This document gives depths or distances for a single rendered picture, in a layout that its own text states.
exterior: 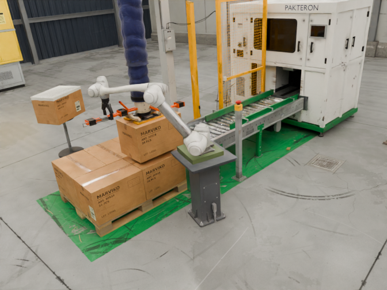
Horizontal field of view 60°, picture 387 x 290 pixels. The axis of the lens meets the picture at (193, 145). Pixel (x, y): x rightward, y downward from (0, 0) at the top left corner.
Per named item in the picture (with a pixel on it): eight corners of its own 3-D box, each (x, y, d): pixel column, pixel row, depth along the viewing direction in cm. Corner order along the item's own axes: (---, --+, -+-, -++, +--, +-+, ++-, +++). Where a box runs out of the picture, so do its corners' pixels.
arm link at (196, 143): (211, 142, 314) (207, 153, 295) (198, 151, 321) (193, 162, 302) (156, 79, 297) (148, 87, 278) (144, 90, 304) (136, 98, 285)
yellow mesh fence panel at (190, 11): (193, 131, 579) (183, 0, 489) (198, 130, 580) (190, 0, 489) (197, 153, 501) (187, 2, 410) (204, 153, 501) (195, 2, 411)
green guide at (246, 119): (296, 98, 531) (296, 93, 527) (302, 99, 523) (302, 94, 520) (229, 129, 436) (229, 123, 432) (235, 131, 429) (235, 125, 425)
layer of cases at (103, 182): (140, 155, 476) (136, 129, 459) (186, 179, 408) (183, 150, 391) (59, 190, 405) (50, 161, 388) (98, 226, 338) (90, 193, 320)
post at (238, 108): (238, 175, 436) (238, 103, 393) (242, 177, 431) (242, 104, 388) (235, 178, 432) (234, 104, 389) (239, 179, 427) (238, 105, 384)
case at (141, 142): (163, 136, 416) (159, 105, 398) (183, 144, 388) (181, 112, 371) (121, 152, 380) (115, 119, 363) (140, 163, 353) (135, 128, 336)
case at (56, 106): (59, 125, 473) (52, 98, 456) (37, 123, 487) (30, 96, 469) (86, 111, 523) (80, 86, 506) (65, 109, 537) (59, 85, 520)
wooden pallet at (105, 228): (141, 164, 483) (140, 155, 477) (187, 189, 415) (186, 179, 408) (61, 199, 412) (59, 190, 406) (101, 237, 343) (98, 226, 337)
